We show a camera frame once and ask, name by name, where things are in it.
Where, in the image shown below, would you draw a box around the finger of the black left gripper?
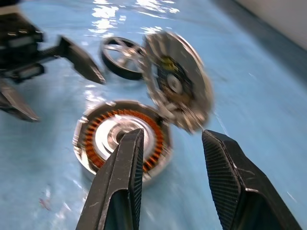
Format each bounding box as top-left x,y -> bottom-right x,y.
0,80 -> 40,123
35,35 -> 106,85

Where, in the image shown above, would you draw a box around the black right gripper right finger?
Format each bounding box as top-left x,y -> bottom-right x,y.
202,129 -> 303,230

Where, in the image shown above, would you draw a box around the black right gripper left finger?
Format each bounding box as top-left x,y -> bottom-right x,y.
75,128 -> 145,230

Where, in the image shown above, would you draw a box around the black-rimmed silver spoked rotor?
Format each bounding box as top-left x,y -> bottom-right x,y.
99,36 -> 147,81

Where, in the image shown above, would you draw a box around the silver motor housing copper windings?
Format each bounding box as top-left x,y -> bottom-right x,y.
71,100 -> 174,190

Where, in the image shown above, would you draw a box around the silver round motor lid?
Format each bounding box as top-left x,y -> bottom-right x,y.
142,30 -> 214,135

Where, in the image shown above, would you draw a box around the blue plastic table sheet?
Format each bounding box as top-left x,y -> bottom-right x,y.
0,0 -> 307,230

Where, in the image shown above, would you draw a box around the white backdrop board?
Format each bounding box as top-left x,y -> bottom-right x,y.
236,0 -> 307,46

